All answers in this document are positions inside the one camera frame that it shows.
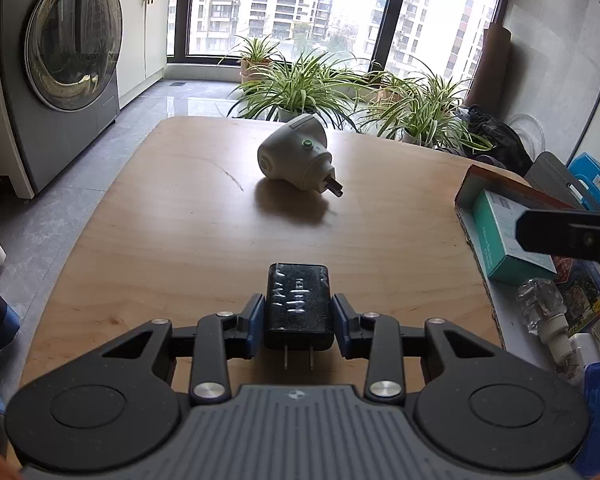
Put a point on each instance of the brown rolled mat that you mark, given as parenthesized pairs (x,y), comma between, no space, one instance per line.
(490,70)

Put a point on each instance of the grey board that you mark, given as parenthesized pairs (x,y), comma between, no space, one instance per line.
(555,180)

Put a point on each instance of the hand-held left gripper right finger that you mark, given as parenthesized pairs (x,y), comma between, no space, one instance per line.
(345,330)

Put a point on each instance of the black charger plug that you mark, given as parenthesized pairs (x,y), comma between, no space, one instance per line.
(297,305)

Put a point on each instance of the grey repellent heater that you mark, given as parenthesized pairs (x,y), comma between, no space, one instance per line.
(292,155)

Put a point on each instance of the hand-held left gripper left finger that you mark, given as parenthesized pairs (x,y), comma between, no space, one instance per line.
(252,330)

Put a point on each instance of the clear liquid bottle beige cap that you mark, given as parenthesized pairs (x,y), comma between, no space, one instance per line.
(535,300)

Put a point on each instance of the grey washing machine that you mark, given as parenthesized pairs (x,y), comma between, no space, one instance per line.
(70,45)

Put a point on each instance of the light teal bandage box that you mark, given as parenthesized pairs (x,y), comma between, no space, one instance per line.
(500,245)

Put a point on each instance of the large spider plant white pot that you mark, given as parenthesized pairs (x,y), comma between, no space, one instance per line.
(300,87)

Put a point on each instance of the blue plastic container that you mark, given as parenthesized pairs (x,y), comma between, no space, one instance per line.
(597,180)

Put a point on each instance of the red playing card box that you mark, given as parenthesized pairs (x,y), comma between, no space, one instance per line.
(585,295)

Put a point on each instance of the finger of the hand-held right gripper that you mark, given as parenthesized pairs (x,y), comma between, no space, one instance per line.
(550,232)

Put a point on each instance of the small spider plant beige pot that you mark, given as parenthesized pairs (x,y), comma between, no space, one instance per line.
(255,57)

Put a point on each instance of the large window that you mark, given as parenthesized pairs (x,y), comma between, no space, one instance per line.
(280,0)

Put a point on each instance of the orange cardboard box tray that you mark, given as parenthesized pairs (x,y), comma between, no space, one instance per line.
(505,181)

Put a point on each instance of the spider plant brown pot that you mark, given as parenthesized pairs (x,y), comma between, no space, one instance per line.
(392,90)

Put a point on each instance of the black bag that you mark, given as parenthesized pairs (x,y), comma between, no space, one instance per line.
(500,140)

